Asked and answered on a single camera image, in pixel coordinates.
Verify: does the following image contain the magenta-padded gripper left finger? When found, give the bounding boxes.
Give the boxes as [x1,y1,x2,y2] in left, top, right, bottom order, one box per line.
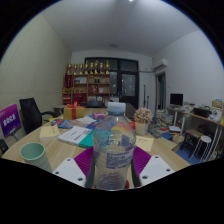
[52,146,95,189]

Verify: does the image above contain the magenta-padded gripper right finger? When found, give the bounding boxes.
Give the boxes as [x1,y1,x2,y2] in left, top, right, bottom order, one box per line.
[130,146,175,188]

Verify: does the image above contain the clear plastic water bottle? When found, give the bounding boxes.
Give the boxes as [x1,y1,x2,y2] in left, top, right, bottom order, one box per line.
[92,101,137,191]

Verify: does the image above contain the yellow notepad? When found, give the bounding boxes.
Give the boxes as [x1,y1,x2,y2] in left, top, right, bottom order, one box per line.
[134,135,155,153]

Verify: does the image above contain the pale green cup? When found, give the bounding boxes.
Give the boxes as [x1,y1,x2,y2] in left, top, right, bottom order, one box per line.
[20,142,54,173]

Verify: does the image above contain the teal book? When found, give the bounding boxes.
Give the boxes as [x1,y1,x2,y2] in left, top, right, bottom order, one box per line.
[78,129,96,149]

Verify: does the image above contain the white printed booklet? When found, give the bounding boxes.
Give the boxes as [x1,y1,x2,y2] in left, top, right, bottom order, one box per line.
[57,125,93,146]

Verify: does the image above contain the cream notepad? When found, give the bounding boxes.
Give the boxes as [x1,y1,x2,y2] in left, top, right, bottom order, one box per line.
[39,124,61,141]

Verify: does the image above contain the blue printed booklet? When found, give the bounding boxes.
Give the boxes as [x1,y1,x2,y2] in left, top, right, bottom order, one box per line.
[50,118,75,130]
[85,121,100,131]

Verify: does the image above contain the pile of books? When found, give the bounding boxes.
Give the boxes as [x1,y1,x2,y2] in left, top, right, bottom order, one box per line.
[151,109,174,138]

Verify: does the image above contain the pink flowers in white pot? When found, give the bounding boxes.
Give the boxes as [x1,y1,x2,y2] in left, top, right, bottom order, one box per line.
[133,107,154,136]

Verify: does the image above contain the white round stool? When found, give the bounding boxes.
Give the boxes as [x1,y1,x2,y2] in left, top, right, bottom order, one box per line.
[189,134,213,163]

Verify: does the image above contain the yellow gift box red ribbon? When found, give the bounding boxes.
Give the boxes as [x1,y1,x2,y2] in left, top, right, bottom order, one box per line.
[63,101,86,120]

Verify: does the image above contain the small round side table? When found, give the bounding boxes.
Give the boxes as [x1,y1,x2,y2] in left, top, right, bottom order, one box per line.
[53,104,68,116]

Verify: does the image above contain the pink patterned box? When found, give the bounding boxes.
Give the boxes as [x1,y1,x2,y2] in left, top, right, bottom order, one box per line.
[92,112,109,121]

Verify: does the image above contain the grey chair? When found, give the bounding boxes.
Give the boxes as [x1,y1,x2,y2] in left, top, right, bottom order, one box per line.
[124,102,138,119]

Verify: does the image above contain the black office chair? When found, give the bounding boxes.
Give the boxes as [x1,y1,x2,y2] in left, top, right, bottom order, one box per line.
[18,97,63,135]

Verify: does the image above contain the black bag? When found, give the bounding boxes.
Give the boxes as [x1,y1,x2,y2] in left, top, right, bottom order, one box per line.
[0,138,9,155]

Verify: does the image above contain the cluttered wooden side desk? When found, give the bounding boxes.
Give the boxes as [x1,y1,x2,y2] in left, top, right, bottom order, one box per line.
[166,99,224,161]

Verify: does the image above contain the black computer monitor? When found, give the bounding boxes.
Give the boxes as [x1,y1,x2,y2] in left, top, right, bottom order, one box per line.
[169,93,184,107]

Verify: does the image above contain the purple sign board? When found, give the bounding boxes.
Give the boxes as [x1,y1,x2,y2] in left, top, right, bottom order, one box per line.
[0,103,22,139]

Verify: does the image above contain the wooden shelf unit with trophies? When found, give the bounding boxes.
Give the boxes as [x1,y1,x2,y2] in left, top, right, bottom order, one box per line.
[62,59,112,106]

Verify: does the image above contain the dark glass door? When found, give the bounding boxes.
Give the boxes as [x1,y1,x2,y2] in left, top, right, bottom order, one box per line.
[84,57,140,109]

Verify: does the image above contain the white air conditioner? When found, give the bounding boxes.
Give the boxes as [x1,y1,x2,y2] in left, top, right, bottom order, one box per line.
[152,58,168,72]

